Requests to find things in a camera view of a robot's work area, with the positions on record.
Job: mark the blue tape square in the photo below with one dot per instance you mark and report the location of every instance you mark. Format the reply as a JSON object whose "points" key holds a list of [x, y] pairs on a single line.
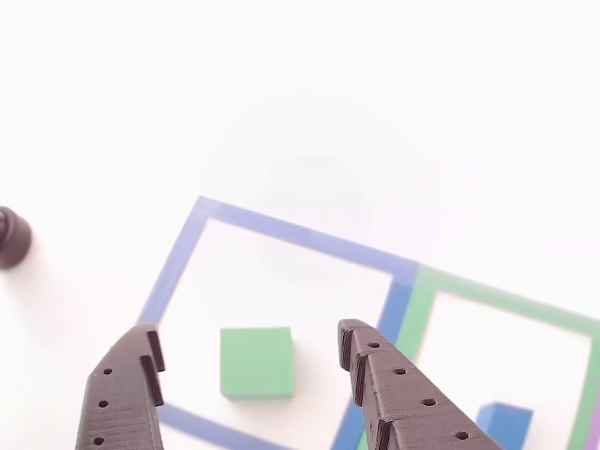
{"points": [[300, 236]]}

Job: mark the purple tape square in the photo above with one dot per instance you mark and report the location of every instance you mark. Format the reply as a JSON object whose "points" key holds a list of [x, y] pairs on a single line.
{"points": [[594, 431]]}

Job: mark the small blue cube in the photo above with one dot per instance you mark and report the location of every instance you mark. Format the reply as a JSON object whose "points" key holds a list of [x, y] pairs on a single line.
{"points": [[504, 424]]}

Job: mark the green tape square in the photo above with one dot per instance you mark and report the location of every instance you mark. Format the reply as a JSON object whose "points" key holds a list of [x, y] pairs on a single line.
{"points": [[412, 319]]}

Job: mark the black tripod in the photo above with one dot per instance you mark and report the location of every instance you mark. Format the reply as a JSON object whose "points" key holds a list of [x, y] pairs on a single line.
{"points": [[11, 239]]}

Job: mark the green cube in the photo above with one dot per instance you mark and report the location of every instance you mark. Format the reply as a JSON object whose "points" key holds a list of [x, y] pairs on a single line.
{"points": [[255, 361]]}

